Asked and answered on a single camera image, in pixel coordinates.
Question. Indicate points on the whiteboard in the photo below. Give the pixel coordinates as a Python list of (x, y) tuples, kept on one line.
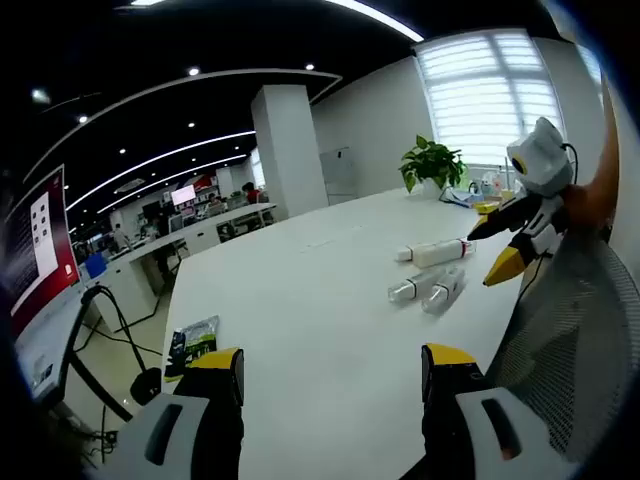
[(337, 172)]

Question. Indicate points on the black floor stand base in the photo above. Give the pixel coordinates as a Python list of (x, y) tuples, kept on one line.
[(146, 386)]

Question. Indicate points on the large red screen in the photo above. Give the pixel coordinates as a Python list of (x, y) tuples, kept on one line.
[(20, 270)]

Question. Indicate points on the yellow packet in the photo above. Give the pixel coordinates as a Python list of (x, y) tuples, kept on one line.
[(487, 207)]

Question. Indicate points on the potted green plant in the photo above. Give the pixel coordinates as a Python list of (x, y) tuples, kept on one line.
[(432, 162)]

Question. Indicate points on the white office desk row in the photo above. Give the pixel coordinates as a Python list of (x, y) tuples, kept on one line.
[(200, 235)]

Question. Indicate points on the long ceiling light strip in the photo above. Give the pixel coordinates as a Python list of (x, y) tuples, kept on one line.
[(385, 19)]

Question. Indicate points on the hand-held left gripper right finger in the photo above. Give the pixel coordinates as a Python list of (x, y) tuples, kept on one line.
[(465, 430)]

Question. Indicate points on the white screen cart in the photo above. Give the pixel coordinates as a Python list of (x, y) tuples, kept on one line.
[(45, 345)]

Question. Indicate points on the distant bright screen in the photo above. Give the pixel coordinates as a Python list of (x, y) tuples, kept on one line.
[(183, 194)]

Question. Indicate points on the white red-collared skincare bottle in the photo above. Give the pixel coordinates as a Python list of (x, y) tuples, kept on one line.
[(435, 255)]

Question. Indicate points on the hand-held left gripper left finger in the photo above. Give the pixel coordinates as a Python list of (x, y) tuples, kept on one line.
[(165, 435)]

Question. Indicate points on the blue box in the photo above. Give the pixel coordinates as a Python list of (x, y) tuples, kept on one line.
[(95, 265)]

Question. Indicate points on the clear-capped skincare bottle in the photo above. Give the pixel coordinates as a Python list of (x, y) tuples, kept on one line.
[(440, 295), (405, 292)]

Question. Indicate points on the blue paper tray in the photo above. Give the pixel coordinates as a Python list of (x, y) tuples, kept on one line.
[(460, 196)]

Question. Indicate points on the green black skincare sachet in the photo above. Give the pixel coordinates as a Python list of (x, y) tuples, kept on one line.
[(192, 345)]

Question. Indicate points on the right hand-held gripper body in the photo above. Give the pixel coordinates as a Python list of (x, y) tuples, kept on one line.
[(542, 160)]

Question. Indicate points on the grey mesh office chair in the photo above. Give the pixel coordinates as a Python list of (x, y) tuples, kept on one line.
[(575, 325)]

